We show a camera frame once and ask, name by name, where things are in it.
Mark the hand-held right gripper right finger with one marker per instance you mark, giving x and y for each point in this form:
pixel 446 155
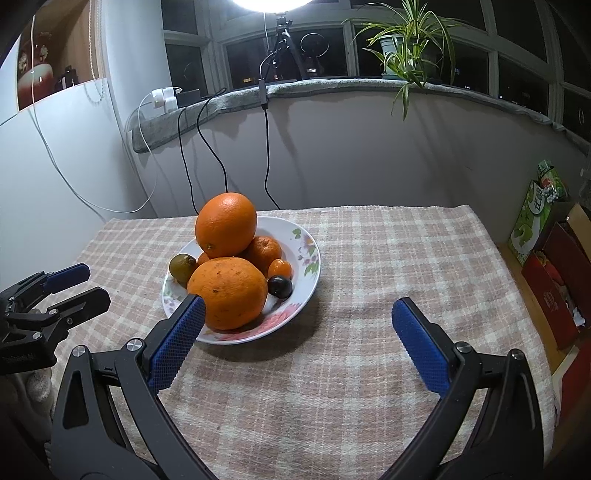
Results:
pixel 422 344

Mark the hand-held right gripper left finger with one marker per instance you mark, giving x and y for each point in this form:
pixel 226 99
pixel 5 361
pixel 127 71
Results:
pixel 178 341

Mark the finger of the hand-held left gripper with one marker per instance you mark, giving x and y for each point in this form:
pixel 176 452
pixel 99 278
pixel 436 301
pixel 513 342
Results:
pixel 87 302
pixel 67 274

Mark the large orange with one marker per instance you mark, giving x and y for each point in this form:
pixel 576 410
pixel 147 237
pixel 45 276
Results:
pixel 228 293

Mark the green-brown round fruit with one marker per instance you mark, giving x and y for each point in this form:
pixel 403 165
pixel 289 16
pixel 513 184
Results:
pixel 182 268

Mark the orange mandarin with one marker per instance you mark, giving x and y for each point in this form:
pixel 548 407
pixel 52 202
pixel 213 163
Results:
pixel 265 251
pixel 203 259

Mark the dark plum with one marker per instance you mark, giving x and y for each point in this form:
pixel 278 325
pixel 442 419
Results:
pixel 280 287

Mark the small orange kumquat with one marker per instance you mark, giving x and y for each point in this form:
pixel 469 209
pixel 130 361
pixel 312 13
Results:
pixel 280 268

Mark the medium orange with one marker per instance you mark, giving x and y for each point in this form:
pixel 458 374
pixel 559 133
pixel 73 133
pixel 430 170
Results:
pixel 226 221

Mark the white floral plate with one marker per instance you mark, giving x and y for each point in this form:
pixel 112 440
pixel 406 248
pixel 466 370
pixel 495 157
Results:
pixel 302 249

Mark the plaid tablecloth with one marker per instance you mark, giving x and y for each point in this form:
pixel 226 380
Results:
pixel 392 258

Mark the red box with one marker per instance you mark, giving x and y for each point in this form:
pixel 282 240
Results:
pixel 551 300

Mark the green printed box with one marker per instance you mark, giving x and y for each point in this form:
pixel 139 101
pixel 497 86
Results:
pixel 535 221

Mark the brown cardboard box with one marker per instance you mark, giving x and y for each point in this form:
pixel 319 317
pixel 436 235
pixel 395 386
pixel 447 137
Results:
pixel 581 230

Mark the dark bottles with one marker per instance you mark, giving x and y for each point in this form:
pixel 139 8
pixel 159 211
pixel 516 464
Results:
pixel 67 79

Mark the red and white vase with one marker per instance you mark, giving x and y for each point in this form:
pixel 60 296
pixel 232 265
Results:
pixel 37 81

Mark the white chargers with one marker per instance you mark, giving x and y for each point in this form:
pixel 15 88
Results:
pixel 164 98

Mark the black power adapter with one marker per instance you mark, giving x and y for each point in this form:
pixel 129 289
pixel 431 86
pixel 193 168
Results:
pixel 189 98

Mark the potted spider plant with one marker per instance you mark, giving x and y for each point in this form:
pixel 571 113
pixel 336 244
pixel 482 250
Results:
pixel 406 50

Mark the black tripod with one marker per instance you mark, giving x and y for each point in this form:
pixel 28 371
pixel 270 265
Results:
pixel 282 41

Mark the window frame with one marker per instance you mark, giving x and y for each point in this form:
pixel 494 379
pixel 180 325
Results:
pixel 332 50

